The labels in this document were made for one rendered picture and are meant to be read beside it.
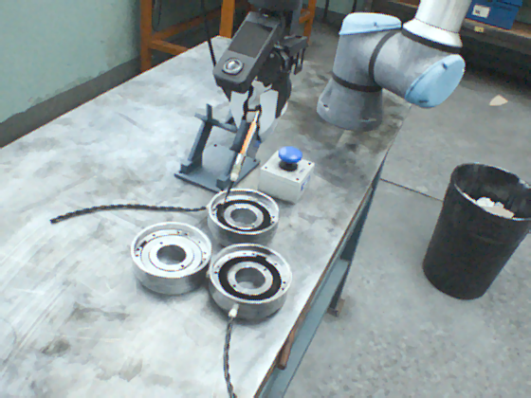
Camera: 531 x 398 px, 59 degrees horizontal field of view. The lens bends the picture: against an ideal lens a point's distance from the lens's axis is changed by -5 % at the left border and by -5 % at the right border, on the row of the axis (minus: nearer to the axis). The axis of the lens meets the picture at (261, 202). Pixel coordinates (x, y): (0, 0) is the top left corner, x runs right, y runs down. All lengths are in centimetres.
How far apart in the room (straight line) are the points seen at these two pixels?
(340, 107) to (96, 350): 71
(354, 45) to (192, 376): 72
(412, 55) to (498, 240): 97
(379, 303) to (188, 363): 131
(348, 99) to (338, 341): 88
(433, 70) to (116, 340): 69
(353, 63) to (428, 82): 18
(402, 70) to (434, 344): 108
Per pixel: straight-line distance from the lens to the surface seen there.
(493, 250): 182
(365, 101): 107
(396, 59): 97
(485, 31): 396
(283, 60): 66
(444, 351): 179
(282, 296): 61
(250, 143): 71
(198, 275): 63
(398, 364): 169
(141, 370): 58
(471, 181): 197
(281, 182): 80
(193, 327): 61
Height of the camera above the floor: 128
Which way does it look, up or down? 37 degrees down
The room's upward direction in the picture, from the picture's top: 9 degrees clockwise
